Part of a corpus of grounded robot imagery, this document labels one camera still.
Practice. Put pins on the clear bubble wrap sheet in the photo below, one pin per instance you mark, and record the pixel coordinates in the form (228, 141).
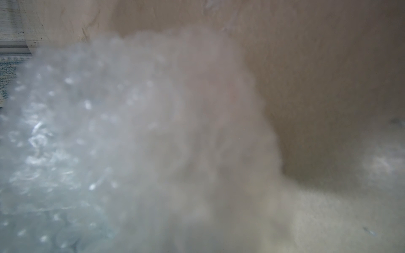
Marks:
(165, 142)

